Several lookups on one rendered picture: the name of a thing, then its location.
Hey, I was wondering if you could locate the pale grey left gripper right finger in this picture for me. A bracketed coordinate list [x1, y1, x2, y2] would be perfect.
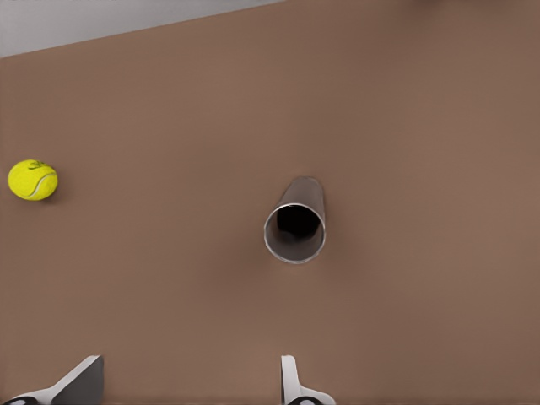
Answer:
[280, 354, 337, 405]

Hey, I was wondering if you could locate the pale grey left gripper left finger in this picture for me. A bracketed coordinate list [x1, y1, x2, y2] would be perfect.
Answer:
[0, 354, 105, 405]

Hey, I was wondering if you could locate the yellow tennis ball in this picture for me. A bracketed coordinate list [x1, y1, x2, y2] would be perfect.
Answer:
[7, 159, 59, 202]

